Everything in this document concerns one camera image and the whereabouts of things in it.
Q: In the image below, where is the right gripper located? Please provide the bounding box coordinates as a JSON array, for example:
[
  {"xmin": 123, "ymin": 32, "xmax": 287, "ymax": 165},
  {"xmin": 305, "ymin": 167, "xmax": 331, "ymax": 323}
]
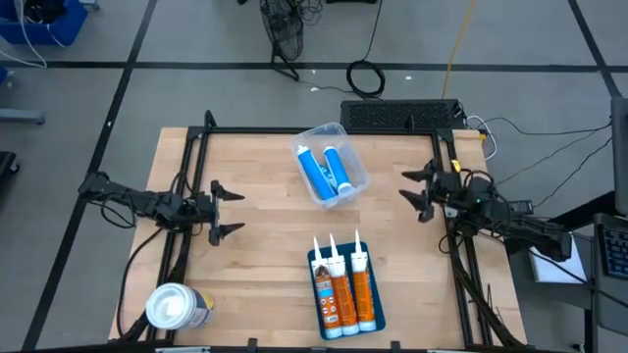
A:
[{"xmin": 398, "ymin": 159, "xmax": 472, "ymax": 225}]

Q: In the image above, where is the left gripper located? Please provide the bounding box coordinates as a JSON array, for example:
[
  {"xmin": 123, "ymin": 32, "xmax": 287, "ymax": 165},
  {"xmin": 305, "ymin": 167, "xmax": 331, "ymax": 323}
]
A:
[{"xmin": 183, "ymin": 179, "xmax": 246, "ymax": 247}]

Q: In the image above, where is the blue silicone sealant tube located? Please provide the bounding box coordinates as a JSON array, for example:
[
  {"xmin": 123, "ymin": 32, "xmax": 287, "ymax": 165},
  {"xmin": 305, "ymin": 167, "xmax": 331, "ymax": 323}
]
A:
[
  {"xmin": 322, "ymin": 145, "xmax": 355, "ymax": 195},
  {"xmin": 295, "ymin": 144, "xmax": 339, "ymax": 202},
  {"xmin": 317, "ymin": 164, "xmax": 340, "ymax": 197}
]

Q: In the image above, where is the orange Gorilla caulk tube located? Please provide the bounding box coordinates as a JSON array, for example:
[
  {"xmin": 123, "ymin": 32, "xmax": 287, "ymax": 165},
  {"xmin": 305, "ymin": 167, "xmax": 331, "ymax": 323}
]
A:
[
  {"xmin": 327, "ymin": 232, "xmax": 361, "ymax": 337},
  {"xmin": 312, "ymin": 235, "xmax": 343, "ymax": 340},
  {"xmin": 349, "ymin": 228, "xmax": 378, "ymax": 333}
]

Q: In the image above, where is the black perforated metal box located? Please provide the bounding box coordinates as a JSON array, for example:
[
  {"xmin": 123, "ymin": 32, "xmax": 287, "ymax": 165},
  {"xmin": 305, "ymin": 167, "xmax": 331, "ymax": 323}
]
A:
[{"xmin": 340, "ymin": 98, "xmax": 466, "ymax": 132}]

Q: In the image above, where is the white-lidded wipes canister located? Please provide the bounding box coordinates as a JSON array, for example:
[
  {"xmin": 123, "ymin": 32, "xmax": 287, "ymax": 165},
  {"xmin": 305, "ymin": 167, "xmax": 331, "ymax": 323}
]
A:
[{"xmin": 145, "ymin": 282, "xmax": 216, "ymax": 330}]

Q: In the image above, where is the clear plastic bin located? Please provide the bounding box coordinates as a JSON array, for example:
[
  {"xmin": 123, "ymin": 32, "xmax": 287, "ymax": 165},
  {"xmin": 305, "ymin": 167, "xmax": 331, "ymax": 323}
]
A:
[{"xmin": 288, "ymin": 122, "xmax": 371, "ymax": 211}]

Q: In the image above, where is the blue plastic tray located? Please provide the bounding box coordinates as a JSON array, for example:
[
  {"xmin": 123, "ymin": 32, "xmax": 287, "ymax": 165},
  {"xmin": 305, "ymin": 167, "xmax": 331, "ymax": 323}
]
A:
[{"xmin": 306, "ymin": 240, "xmax": 388, "ymax": 341}]

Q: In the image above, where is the white paper sheet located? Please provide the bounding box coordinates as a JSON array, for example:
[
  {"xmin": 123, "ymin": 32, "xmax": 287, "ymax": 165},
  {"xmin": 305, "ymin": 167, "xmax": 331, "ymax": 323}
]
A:
[{"xmin": 527, "ymin": 232, "xmax": 589, "ymax": 285}]

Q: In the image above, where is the computer monitor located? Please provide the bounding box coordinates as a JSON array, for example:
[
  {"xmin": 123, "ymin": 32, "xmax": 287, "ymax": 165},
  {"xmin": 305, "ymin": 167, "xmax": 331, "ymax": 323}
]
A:
[{"xmin": 610, "ymin": 95, "xmax": 628, "ymax": 217}]

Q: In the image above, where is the black keyboard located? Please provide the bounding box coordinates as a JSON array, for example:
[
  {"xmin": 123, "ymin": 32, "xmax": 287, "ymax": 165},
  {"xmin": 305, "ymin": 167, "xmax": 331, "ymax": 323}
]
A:
[{"xmin": 601, "ymin": 223, "xmax": 628, "ymax": 281}]

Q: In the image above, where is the grey desk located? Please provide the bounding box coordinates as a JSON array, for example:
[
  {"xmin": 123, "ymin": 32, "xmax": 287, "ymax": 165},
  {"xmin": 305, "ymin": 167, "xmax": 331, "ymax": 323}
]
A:
[{"xmin": 591, "ymin": 213, "xmax": 628, "ymax": 339}]

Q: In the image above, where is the grey metal floor base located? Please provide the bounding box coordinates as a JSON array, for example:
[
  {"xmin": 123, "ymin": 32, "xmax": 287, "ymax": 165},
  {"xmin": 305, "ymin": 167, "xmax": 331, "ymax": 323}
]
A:
[{"xmin": 0, "ymin": 108, "xmax": 46, "ymax": 126}]

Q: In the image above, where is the blue storage bin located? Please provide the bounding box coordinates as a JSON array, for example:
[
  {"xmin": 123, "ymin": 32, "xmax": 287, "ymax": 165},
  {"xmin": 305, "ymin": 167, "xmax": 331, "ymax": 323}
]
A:
[{"xmin": 0, "ymin": 0, "xmax": 88, "ymax": 46}]

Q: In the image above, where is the black aluminium table frame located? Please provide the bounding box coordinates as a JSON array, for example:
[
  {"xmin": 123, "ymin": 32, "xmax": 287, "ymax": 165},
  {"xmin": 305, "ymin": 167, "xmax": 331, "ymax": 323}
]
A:
[{"xmin": 108, "ymin": 109, "xmax": 530, "ymax": 353}]

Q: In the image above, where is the coiled black cable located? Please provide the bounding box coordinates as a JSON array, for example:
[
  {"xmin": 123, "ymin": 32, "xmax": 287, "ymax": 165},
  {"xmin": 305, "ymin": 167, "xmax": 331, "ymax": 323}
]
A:
[{"xmin": 345, "ymin": 0, "xmax": 388, "ymax": 100}]

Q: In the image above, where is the yellow cable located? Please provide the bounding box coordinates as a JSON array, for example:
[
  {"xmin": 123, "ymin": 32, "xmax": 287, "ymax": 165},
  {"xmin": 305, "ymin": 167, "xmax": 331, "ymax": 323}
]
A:
[{"xmin": 440, "ymin": 0, "xmax": 478, "ymax": 100}]

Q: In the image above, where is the black desk frame bar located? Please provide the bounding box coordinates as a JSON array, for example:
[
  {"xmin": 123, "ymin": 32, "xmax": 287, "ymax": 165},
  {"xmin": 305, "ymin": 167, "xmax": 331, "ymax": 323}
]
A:
[{"xmin": 503, "ymin": 189, "xmax": 618, "ymax": 256}]

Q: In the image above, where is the black wire fan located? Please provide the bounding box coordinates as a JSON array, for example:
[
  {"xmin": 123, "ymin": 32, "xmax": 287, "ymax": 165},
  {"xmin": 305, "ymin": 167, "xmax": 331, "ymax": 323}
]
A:
[{"xmin": 258, "ymin": 0, "xmax": 306, "ymax": 82}]

